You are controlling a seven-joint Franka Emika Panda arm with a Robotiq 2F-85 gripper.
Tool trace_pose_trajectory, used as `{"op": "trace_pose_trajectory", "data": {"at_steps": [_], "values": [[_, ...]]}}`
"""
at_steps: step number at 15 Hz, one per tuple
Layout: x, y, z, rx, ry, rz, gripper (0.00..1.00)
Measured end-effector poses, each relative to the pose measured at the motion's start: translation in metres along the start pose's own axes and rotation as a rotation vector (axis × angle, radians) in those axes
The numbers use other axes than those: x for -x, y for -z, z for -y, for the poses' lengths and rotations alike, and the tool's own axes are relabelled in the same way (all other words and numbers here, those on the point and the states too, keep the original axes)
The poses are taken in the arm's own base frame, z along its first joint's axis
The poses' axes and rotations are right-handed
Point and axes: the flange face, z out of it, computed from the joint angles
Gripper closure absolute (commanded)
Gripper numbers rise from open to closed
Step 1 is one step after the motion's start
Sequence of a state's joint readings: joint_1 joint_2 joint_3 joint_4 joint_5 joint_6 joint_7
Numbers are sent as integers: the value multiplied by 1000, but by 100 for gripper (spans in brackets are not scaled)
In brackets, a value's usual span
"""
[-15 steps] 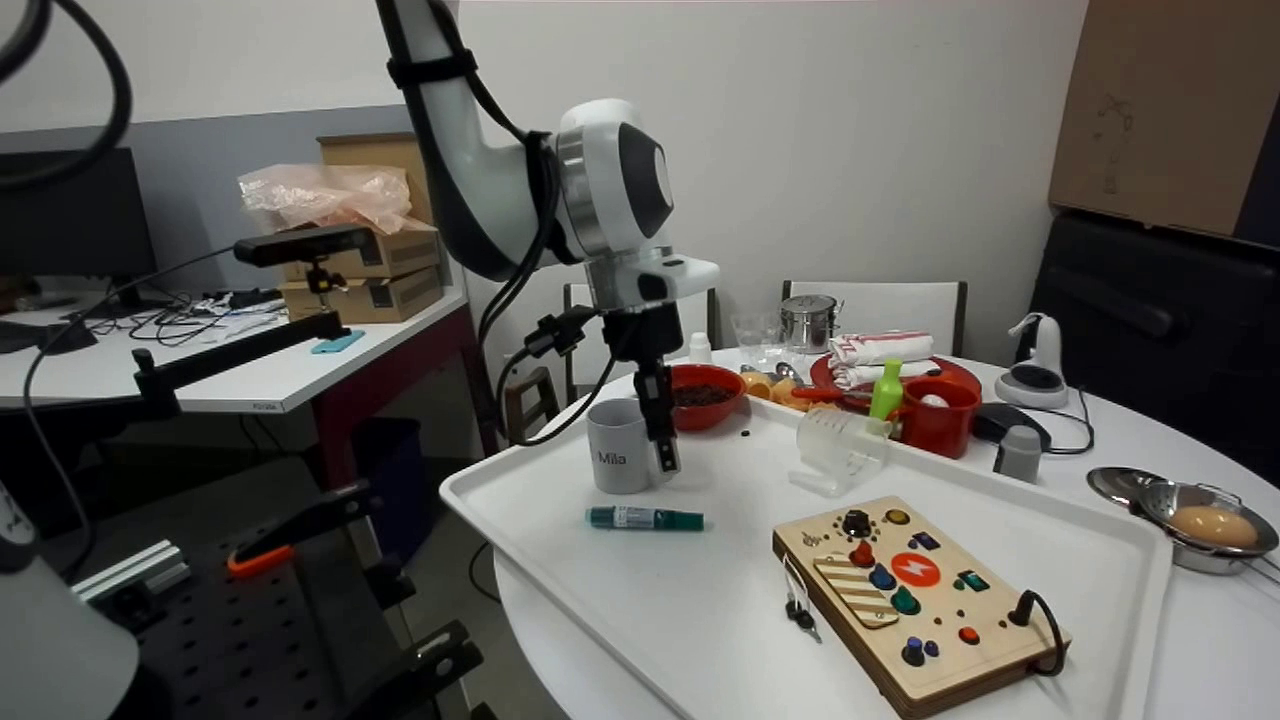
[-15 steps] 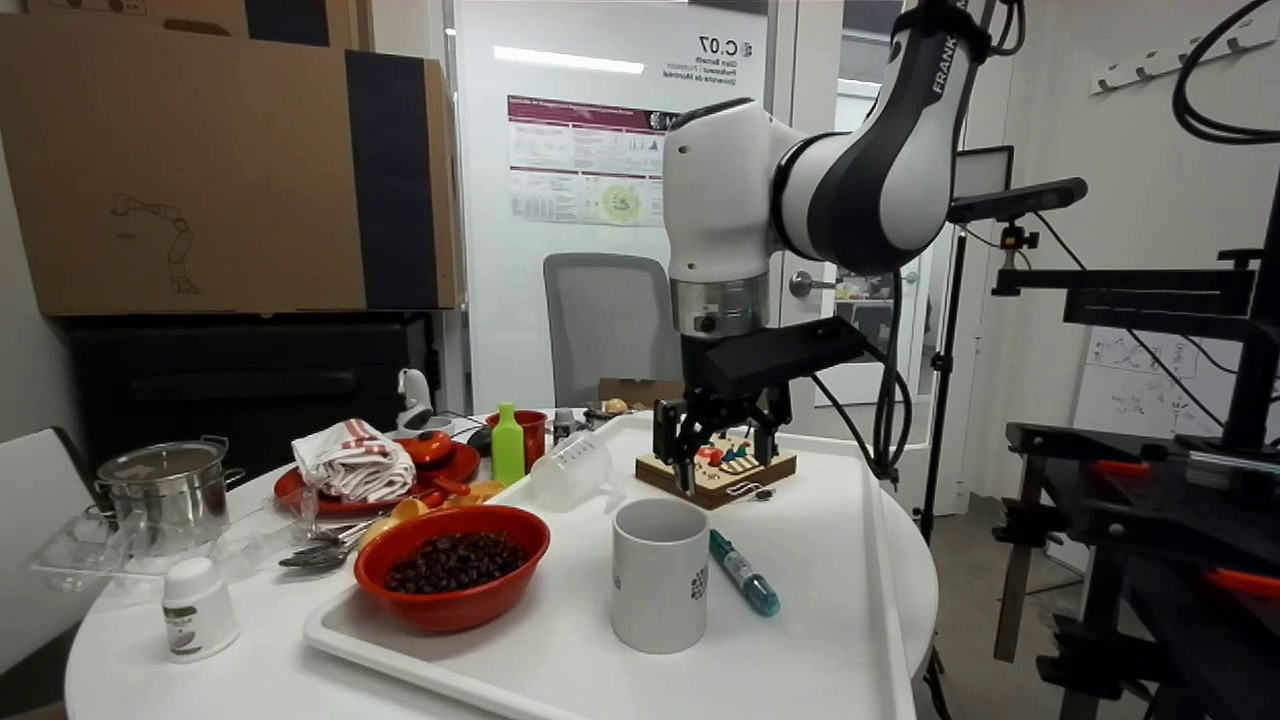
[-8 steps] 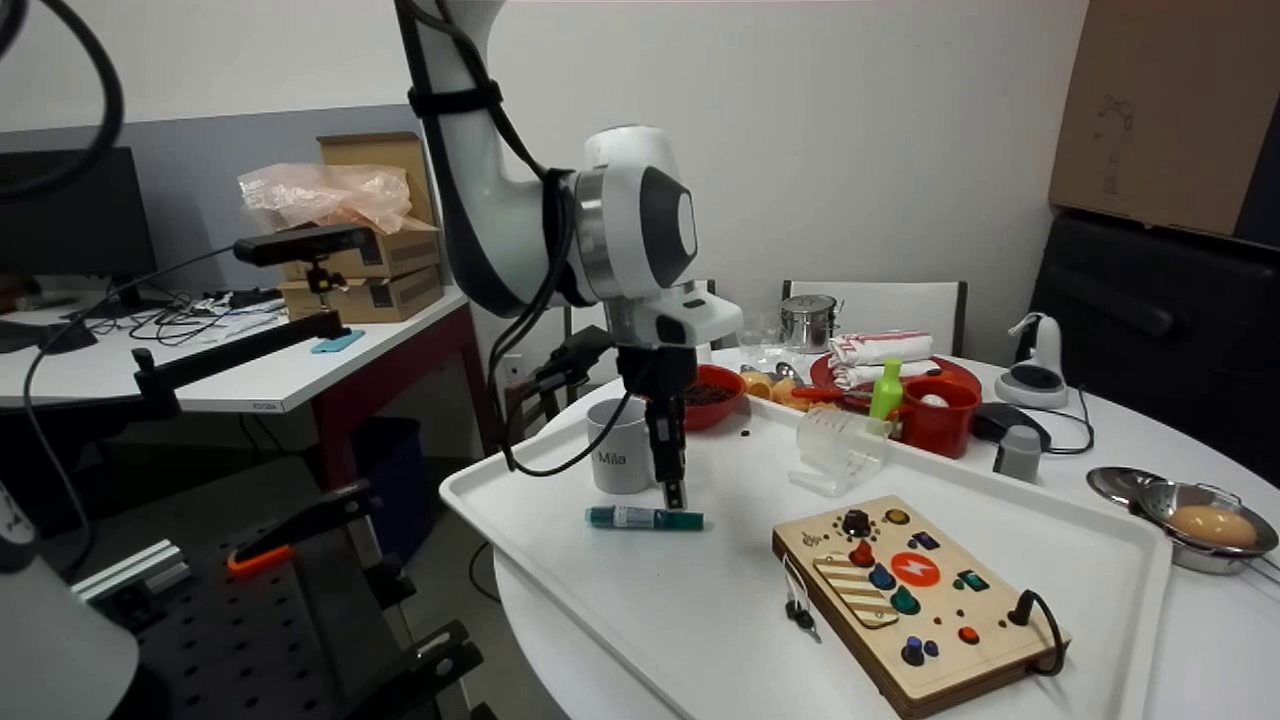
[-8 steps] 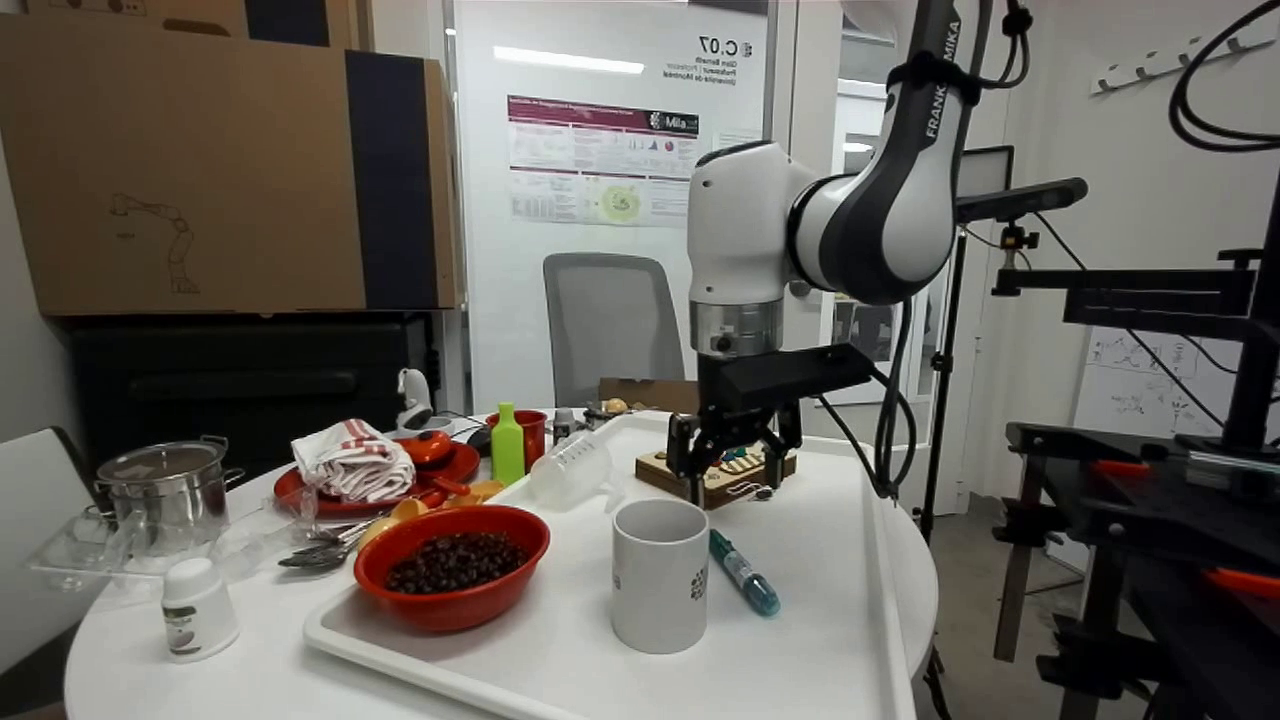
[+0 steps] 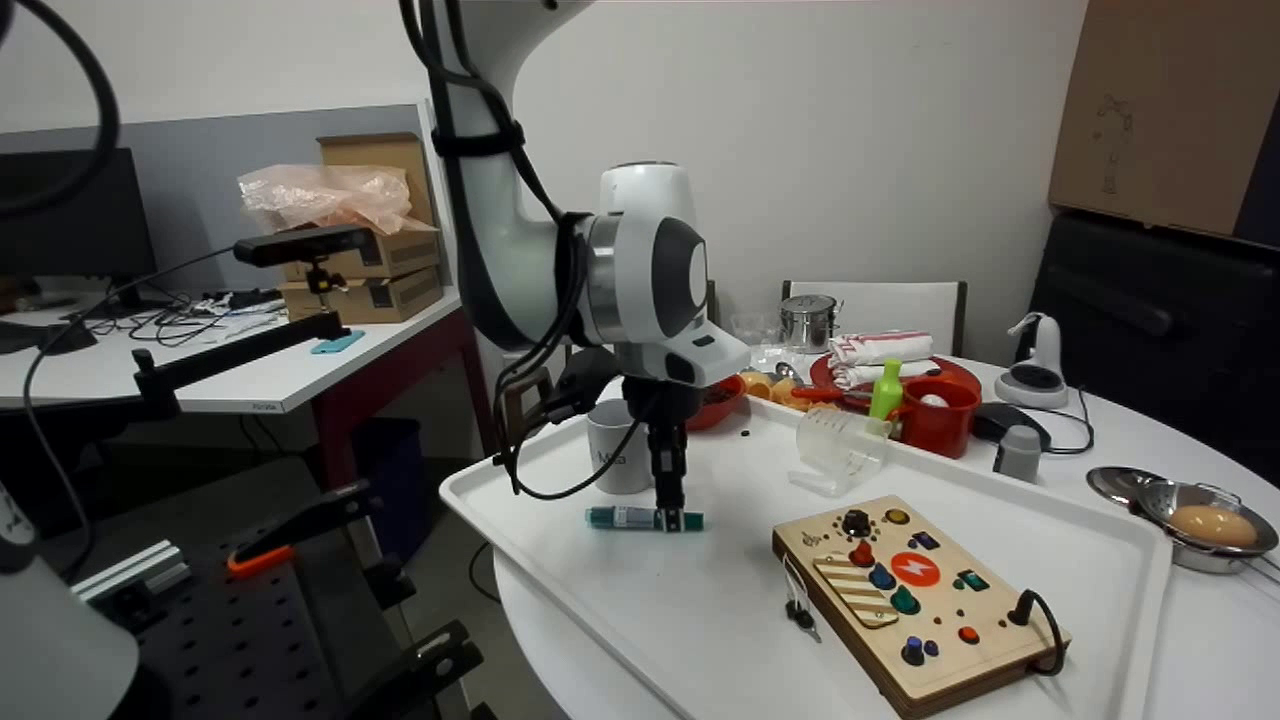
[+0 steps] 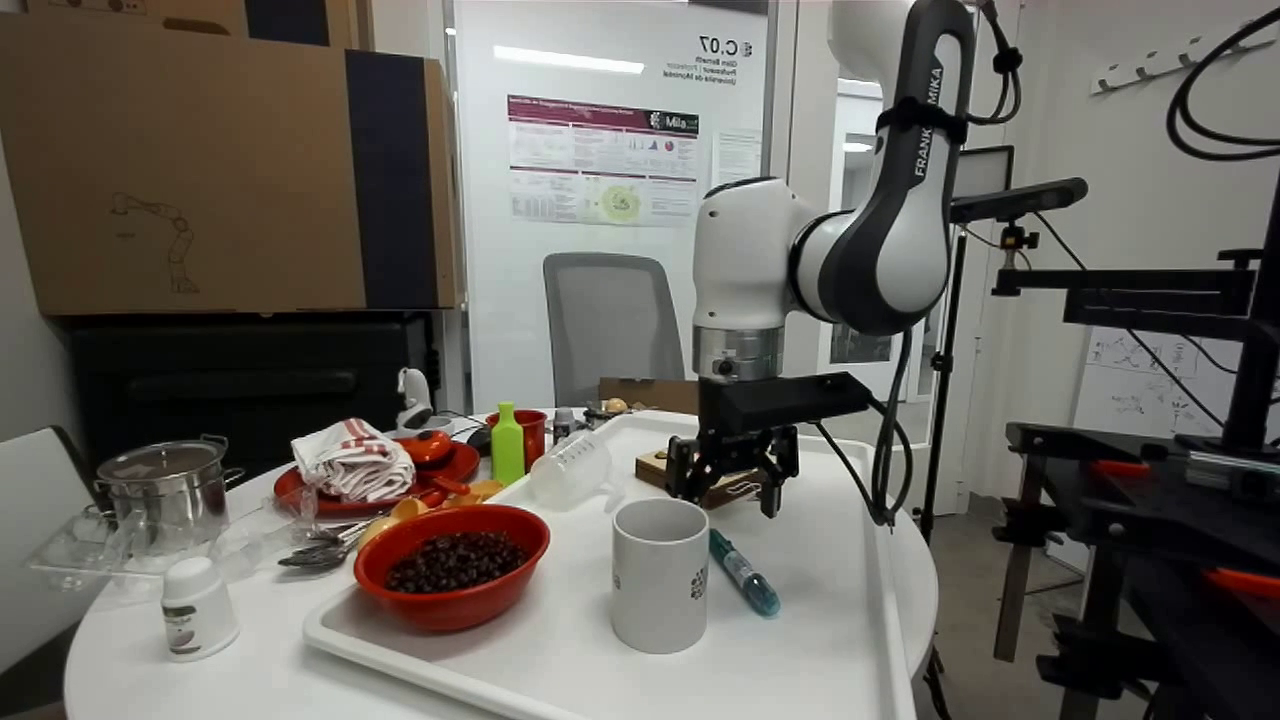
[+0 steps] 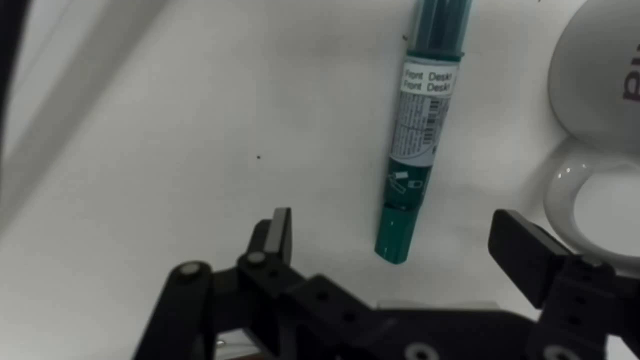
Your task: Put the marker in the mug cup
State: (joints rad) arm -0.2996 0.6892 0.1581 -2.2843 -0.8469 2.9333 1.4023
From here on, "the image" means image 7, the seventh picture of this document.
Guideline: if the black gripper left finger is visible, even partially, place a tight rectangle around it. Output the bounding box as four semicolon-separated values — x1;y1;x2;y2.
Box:
133;207;373;360

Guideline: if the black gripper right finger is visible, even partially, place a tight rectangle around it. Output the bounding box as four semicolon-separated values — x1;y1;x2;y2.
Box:
489;208;640;360

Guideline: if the green marker with white label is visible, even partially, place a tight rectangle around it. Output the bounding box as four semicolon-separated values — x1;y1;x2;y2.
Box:
373;0;475;267

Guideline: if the white mug with logo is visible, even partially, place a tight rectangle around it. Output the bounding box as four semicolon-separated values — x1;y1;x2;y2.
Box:
542;0;640;265

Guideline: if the large white plastic tray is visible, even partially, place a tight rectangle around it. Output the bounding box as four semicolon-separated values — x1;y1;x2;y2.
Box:
0;0;640;360

